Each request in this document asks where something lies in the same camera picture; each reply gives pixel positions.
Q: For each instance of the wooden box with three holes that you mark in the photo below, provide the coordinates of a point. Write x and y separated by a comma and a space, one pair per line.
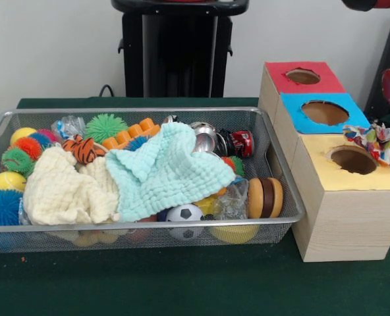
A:
346, 224

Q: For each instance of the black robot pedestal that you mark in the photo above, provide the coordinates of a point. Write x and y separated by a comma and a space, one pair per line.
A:
132, 66

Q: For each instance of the yellow smooth ball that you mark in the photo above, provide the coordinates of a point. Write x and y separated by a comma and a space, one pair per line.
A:
5, 186
23, 135

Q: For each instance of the orange plastic block toy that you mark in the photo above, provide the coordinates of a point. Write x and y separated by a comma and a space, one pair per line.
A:
135, 130

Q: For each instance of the cream waffle cloth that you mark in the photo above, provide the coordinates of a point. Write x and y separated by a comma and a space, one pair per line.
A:
60, 194

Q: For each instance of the clear mesh bin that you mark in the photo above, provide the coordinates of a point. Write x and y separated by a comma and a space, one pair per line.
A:
83, 243

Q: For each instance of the small soccer ball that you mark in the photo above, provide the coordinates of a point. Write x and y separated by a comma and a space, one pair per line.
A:
183, 215

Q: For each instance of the blue spiky ball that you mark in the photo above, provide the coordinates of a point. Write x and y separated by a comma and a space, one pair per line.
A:
0, 210

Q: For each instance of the bright green spiky ball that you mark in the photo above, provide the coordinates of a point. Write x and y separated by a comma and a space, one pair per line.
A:
104, 126

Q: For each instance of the mint green waffle cloth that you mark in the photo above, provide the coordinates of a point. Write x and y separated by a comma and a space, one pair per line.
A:
168, 174

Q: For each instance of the wooden yo-yo toy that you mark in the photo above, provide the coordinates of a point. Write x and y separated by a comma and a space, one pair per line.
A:
264, 197

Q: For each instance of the dark green table cloth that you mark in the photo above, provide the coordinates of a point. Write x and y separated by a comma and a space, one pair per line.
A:
182, 286

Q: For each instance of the orange tiger plush toy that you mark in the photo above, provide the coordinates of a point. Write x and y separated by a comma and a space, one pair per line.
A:
83, 151

